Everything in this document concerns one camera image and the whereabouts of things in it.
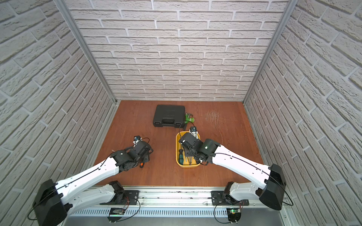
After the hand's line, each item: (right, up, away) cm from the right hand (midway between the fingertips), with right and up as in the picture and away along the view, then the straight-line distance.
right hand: (190, 147), depth 76 cm
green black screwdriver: (-6, -9, +9) cm, 14 cm away
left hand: (-26, -4, +5) cm, 27 cm away
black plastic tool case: (-16, +17, +29) cm, 37 cm away
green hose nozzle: (0, +16, +30) cm, 34 cm away
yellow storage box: (-7, -3, +14) cm, 16 cm away
